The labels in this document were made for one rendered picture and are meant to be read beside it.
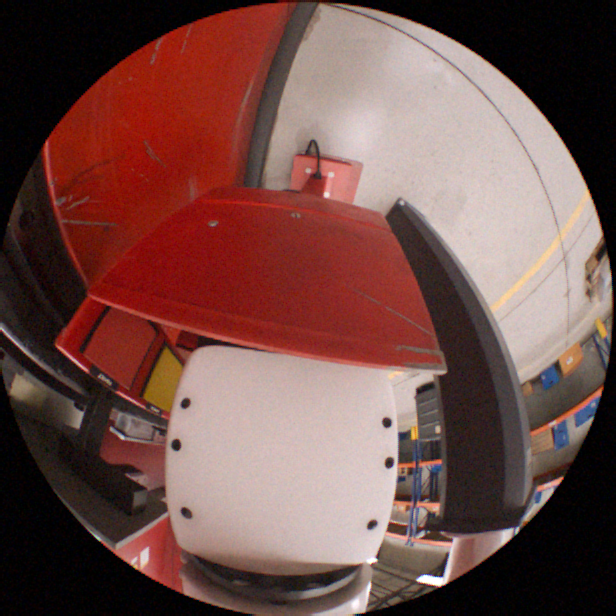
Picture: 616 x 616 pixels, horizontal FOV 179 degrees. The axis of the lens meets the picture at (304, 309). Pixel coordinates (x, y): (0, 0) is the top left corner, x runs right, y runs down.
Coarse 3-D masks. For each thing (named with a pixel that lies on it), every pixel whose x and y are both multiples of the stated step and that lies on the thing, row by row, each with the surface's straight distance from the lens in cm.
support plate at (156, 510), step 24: (24, 432) 38; (48, 432) 44; (48, 456) 36; (48, 480) 30; (72, 480) 33; (72, 504) 28; (96, 504) 30; (96, 528) 26; (120, 528) 27; (144, 528) 29
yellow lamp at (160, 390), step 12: (168, 360) 17; (156, 372) 16; (168, 372) 18; (180, 372) 19; (156, 384) 17; (168, 384) 18; (144, 396) 16; (156, 396) 17; (168, 396) 19; (168, 408) 19
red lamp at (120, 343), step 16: (112, 320) 12; (128, 320) 13; (144, 320) 14; (96, 336) 12; (112, 336) 12; (128, 336) 13; (144, 336) 14; (96, 352) 12; (112, 352) 13; (128, 352) 13; (144, 352) 15; (112, 368) 13; (128, 368) 14; (128, 384) 14
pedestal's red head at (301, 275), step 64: (256, 192) 17; (128, 256) 12; (192, 256) 10; (256, 256) 9; (320, 256) 9; (384, 256) 11; (192, 320) 7; (256, 320) 6; (320, 320) 6; (384, 320) 7
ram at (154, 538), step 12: (156, 492) 116; (156, 528) 117; (132, 540) 96; (144, 540) 107; (156, 540) 123; (120, 552) 91; (132, 552) 100; (156, 552) 129; (156, 564) 136; (156, 576) 143
